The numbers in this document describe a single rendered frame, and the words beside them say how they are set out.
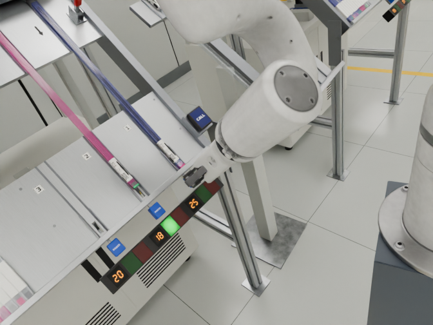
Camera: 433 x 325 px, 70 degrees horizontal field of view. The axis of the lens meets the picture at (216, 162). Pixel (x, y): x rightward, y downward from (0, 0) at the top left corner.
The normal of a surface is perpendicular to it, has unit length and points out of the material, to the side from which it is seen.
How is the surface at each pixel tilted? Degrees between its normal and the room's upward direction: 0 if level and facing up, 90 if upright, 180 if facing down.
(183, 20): 95
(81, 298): 90
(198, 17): 94
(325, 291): 0
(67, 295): 90
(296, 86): 48
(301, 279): 0
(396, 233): 0
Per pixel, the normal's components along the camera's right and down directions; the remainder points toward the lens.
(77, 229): 0.36, -0.30
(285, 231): -0.25, -0.76
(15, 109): 0.72, 0.28
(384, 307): -0.46, 0.64
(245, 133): -0.63, 0.61
